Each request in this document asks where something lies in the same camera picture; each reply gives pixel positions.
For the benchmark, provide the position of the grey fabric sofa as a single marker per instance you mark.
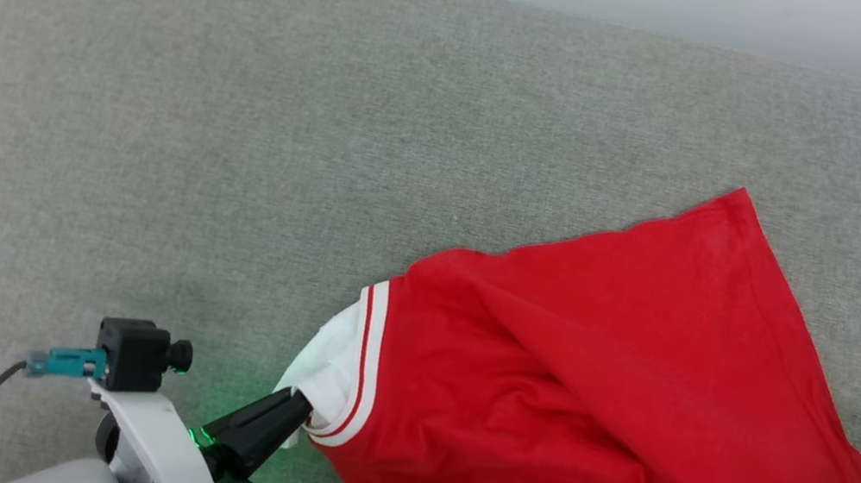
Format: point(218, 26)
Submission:
point(235, 156)

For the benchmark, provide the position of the red garment with white stripes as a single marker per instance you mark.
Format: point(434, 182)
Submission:
point(615, 395)

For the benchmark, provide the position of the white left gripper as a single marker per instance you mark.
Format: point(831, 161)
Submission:
point(168, 451)

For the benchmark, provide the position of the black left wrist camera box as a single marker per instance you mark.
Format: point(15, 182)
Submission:
point(131, 356)

